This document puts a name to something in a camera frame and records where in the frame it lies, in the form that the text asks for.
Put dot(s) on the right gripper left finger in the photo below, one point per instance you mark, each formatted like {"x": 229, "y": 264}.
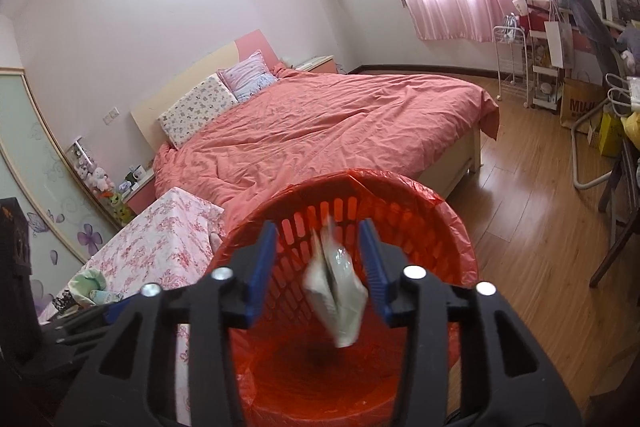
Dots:
{"x": 130, "y": 377}

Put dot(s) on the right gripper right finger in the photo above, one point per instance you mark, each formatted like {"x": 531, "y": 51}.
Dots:
{"x": 469, "y": 359}

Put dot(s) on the green smiley sock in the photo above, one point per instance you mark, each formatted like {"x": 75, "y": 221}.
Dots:
{"x": 88, "y": 289}

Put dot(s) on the black daisy print cloth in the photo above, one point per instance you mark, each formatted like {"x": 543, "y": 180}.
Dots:
{"x": 64, "y": 302}

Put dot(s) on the floral pink tablecloth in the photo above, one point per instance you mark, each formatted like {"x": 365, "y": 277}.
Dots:
{"x": 170, "y": 244}

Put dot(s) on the red plastic laundry basket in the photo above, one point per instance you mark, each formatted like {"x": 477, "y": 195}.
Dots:
{"x": 319, "y": 355}

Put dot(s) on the floral sliding wardrobe door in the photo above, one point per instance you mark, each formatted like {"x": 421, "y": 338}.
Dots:
{"x": 65, "y": 226}

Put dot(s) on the green plush toy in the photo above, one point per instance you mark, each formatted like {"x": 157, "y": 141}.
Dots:
{"x": 119, "y": 210}

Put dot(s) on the pink white nightstand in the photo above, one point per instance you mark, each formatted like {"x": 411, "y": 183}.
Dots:
{"x": 142, "y": 195}

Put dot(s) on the hanging plush toy organizer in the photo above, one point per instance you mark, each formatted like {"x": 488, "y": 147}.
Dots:
{"x": 88, "y": 170}

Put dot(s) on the white mug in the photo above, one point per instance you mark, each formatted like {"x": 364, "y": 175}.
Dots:
{"x": 138, "y": 173}

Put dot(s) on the beige wooden headboard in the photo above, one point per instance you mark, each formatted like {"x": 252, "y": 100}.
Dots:
{"x": 146, "y": 113}

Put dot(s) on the floral white pillow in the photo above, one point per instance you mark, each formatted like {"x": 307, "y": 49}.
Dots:
{"x": 202, "y": 104}

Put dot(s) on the brown paper bag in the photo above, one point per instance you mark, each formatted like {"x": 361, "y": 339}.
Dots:
{"x": 578, "y": 98}

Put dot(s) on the coral pink bed duvet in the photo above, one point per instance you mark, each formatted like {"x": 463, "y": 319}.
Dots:
{"x": 306, "y": 125}

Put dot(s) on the striped pink pillow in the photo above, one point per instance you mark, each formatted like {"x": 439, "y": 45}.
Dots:
{"x": 248, "y": 77}

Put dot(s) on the white metal rack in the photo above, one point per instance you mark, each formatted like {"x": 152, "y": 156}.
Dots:
{"x": 512, "y": 62}

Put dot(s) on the cluttered white shelf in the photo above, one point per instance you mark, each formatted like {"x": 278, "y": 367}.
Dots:
{"x": 577, "y": 39}

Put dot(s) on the far beige nightstand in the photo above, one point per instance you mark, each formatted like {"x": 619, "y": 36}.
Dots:
{"x": 320, "y": 65}

